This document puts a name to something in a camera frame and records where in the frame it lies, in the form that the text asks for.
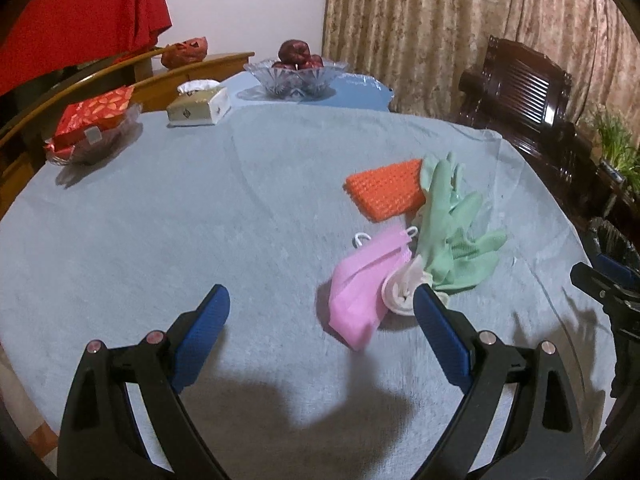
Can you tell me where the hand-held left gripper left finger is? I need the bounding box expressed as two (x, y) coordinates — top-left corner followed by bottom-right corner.
(56, 284), (232, 480)

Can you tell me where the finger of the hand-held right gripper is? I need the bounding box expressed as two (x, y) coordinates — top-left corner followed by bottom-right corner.
(597, 254), (640, 287)
(570, 261), (640, 307)

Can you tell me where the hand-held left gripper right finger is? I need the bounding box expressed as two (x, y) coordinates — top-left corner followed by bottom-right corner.
(412, 284), (589, 480)

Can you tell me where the bin with black bag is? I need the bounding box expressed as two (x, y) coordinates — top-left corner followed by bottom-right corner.
(587, 217), (640, 272)

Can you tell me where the white paper cup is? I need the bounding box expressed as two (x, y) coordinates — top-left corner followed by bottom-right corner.
(382, 255), (451, 319)

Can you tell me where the pink face mask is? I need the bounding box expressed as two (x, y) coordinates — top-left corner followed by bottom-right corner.
(327, 225), (420, 352)

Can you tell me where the orange foam fruit net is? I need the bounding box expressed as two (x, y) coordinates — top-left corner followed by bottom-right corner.
(344, 158), (427, 223)

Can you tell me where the green rubber glove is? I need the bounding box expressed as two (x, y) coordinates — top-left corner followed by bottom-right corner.
(412, 227), (509, 295)
(419, 151), (484, 241)

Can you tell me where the dark wooden side table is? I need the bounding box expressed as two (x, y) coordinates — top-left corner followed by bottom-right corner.
(505, 125), (640, 241)

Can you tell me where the grey tablecloth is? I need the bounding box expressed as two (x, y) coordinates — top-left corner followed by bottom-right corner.
(0, 105), (619, 480)

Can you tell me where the green potted plant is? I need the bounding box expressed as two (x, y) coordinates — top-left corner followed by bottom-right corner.
(582, 105), (640, 187)

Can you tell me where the dark wooden chair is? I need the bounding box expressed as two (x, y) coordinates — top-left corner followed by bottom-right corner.
(457, 35), (581, 162)

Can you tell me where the glass snack dish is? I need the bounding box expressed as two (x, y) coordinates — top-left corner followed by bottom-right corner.
(44, 102), (144, 166)

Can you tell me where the tissue box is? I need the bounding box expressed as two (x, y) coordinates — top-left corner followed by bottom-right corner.
(166, 79), (232, 127)

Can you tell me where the light blue table cover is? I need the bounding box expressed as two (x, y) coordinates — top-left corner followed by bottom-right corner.
(217, 71), (396, 114)

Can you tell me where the wooden cabinet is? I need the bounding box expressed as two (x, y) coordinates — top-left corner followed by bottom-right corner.
(135, 51), (256, 111)

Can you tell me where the glass fruit bowl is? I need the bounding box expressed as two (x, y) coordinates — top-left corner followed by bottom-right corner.
(243, 59), (350, 101)

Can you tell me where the red woven basket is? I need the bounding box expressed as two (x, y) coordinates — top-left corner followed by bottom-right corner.
(160, 36), (209, 70)

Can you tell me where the beige patterned curtain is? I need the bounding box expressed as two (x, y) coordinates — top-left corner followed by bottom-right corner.
(322, 0), (640, 132)

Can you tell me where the red cloth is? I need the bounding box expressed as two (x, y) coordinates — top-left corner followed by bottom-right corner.
(0, 0), (174, 97)

